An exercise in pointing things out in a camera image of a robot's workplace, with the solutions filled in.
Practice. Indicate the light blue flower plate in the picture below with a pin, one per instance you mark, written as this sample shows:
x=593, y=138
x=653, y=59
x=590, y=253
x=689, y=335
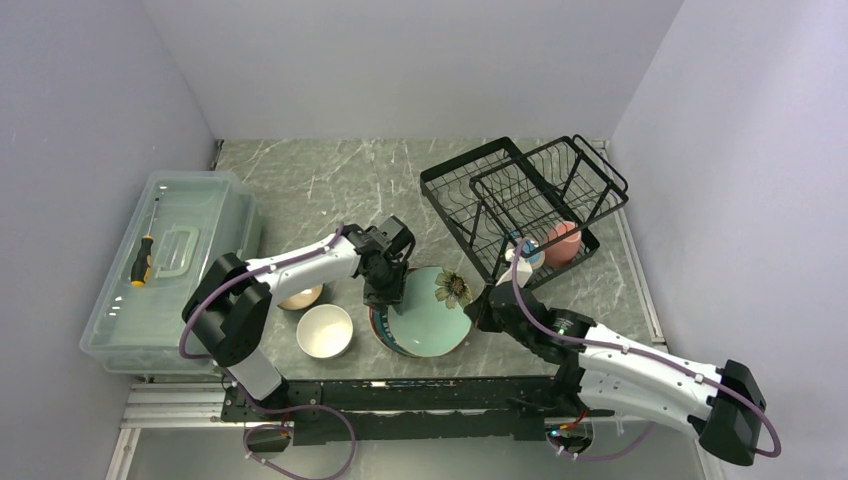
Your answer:
x=430, y=321

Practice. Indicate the pink mug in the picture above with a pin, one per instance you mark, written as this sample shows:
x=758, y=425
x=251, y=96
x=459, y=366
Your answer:
x=565, y=242

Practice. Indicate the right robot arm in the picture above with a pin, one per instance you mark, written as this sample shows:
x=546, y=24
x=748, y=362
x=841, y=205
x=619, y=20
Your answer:
x=721, y=407

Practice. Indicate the blue mug orange inside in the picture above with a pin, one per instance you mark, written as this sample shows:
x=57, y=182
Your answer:
x=536, y=260

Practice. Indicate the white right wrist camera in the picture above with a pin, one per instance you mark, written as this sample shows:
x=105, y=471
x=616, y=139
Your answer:
x=519, y=271

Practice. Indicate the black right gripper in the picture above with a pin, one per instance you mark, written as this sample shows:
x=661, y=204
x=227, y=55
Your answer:
x=479, y=312

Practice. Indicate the white bowl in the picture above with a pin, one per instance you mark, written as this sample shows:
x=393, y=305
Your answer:
x=324, y=331

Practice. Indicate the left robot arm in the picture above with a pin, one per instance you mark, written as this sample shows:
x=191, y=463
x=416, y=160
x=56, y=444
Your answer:
x=228, y=310

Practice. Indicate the clear plastic storage box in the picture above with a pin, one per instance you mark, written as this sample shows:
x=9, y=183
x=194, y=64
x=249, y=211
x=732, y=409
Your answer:
x=201, y=216

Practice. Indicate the white plate teal lettered rim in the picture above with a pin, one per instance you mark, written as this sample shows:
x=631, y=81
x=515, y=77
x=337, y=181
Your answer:
x=379, y=322

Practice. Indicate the yellow black screwdriver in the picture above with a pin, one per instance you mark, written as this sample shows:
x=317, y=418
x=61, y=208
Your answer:
x=141, y=265

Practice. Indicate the black wire dish rack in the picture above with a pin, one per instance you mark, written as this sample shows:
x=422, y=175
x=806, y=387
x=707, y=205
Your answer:
x=484, y=194

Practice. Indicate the dark bowl beige inside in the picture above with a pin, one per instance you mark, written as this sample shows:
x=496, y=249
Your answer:
x=302, y=300

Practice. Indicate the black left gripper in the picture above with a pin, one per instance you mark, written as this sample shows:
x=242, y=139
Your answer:
x=393, y=295

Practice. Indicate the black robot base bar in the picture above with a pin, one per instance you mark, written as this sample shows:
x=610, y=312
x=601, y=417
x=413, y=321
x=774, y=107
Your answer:
x=522, y=408

